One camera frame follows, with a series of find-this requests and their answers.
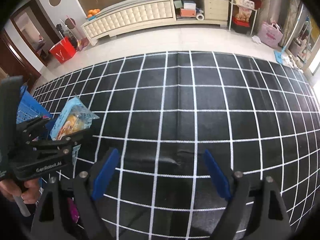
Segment purple foil snack packet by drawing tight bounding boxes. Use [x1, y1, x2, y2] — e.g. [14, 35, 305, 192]
[67, 198, 80, 223]

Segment blue plastic basket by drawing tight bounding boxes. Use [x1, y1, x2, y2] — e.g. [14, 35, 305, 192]
[16, 85, 55, 140]

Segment blue cartoon bread packet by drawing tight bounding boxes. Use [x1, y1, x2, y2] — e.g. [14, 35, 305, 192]
[50, 96, 99, 165]

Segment person left hand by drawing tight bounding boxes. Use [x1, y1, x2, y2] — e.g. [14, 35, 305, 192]
[0, 179, 40, 204]

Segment black white grid tablecloth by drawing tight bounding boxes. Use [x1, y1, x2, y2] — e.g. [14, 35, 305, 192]
[34, 51, 319, 239]

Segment brown wooden door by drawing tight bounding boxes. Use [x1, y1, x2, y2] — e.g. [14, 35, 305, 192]
[1, 29, 41, 93]

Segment red paper bag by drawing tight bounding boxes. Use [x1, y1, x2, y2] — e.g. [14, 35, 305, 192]
[49, 37, 76, 64]

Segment pink gift bag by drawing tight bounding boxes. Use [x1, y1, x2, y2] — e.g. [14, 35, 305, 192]
[257, 22, 283, 48]

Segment oranges on blue plate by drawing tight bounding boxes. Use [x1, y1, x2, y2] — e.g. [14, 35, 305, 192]
[86, 9, 100, 20]

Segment paper towel roll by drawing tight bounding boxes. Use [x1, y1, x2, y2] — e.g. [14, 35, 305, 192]
[196, 12, 204, 21]

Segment cream tv cabinet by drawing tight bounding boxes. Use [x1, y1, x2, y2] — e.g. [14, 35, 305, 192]
[81, 0, 229, 46]

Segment white metal shelf rack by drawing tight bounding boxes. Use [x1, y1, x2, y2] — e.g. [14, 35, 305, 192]
[227, 0, 261, 36]

